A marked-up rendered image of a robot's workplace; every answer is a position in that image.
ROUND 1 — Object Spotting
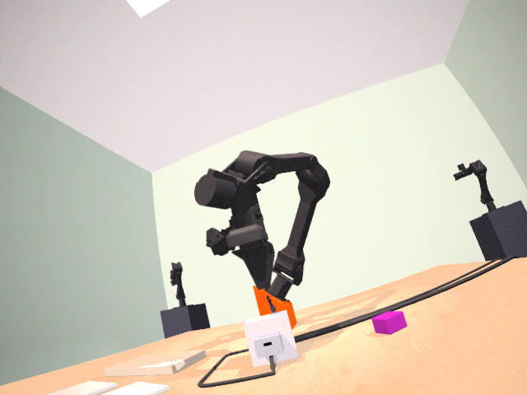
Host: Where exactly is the magenta cube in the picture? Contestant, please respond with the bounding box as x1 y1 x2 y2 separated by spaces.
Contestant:
371 311 407 335

